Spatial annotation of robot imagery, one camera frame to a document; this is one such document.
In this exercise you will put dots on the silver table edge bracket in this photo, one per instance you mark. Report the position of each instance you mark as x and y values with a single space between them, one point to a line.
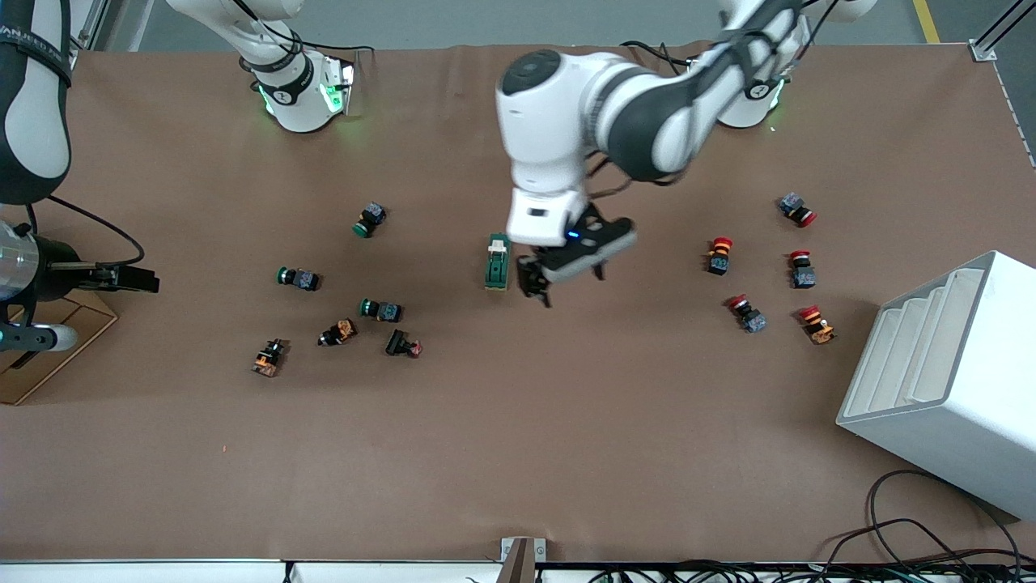
510 546

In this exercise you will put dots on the red button with orange block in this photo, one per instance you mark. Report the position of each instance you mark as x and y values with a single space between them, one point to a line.
817 324

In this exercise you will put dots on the red button with grey block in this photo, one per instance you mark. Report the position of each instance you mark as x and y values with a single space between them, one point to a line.
748 313
797 209
802 269

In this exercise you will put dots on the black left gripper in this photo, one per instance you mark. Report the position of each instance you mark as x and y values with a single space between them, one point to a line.
531 279

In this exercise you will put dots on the aluminium frame profile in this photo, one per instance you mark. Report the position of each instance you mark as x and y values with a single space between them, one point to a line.
983 50
89 24

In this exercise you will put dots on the brown cardboard box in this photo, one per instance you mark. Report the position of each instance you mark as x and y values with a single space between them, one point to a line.
48 376

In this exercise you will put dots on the red button with orange collar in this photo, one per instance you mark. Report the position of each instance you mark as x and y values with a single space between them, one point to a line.
719 255

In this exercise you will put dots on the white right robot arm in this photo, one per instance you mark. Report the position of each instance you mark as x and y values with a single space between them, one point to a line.
295 105

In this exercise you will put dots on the black switch with red tip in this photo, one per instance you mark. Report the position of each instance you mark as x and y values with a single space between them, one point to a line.
403 345

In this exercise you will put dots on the black button with orange block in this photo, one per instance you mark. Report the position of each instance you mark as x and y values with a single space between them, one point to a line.
269 357
337 333

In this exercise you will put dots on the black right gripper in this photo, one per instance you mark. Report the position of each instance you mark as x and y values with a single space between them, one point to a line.
63 275

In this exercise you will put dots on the white table edge rail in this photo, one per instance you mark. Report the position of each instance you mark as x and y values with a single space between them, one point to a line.
162 573

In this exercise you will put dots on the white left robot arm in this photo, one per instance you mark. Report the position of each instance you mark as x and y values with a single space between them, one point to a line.
550 121

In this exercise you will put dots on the green push button switch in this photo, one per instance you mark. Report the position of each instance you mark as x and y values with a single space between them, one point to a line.
298 278
380 309
370 219

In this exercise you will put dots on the white stepped rack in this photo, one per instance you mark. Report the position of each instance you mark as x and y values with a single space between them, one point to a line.
955 389

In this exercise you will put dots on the green load switch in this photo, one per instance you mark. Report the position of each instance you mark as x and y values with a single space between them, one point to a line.
495 271

